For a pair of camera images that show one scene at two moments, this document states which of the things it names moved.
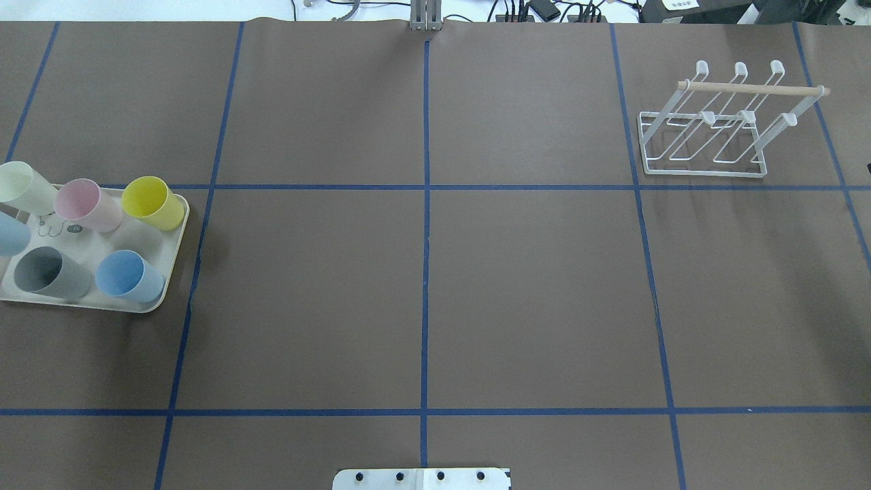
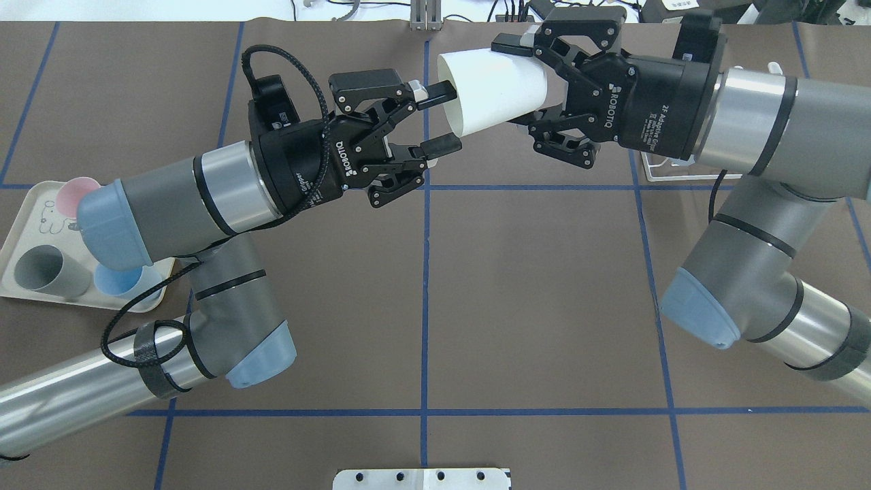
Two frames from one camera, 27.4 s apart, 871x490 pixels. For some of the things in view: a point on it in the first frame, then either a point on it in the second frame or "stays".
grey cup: [43, 269] stays
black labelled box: [694, 11] stays
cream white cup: [22, 187] → [492, 87]
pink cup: [83, 200] stays
